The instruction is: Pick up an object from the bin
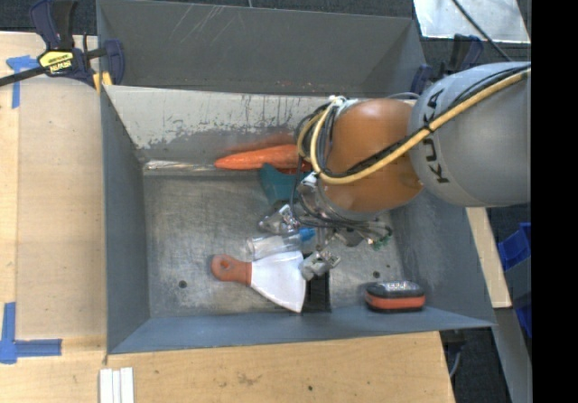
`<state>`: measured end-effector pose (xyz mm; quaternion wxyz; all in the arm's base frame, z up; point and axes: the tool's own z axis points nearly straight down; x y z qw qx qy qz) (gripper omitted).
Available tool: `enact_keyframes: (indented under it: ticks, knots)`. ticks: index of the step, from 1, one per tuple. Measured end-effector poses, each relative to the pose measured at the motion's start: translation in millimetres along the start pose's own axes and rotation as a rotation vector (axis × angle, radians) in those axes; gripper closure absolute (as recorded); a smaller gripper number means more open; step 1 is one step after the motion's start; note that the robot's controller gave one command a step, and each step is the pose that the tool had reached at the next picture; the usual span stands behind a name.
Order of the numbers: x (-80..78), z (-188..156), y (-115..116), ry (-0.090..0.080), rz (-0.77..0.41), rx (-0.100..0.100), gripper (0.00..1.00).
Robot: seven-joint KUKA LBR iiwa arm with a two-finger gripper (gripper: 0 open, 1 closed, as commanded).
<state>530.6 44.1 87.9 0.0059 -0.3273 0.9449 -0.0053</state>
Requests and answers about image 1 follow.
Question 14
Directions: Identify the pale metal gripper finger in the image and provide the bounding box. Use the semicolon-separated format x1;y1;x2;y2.
299;248;342;281
257;204;302;234

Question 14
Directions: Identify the clear plastic bottle blue cap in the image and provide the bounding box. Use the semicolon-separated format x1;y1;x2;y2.
246;228;317;260

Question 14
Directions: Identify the black ribbed flat block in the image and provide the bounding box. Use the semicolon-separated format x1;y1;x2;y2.
302;272;333;314

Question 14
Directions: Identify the teal plastic piece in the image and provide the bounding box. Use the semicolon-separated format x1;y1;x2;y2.
257;163;309;206

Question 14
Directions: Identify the orange toy carrot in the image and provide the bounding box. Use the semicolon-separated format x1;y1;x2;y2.
213;143;313;174

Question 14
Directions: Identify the orange and black box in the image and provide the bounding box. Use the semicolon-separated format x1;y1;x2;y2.
364;279;427;314

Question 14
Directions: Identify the grey metal bin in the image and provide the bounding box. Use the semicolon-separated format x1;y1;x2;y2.
94;0;499;355

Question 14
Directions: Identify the pale wood board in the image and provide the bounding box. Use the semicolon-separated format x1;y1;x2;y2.
15;75;108;342

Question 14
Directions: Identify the white scraper with orange handle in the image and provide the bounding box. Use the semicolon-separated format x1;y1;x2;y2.
210;250;309;314

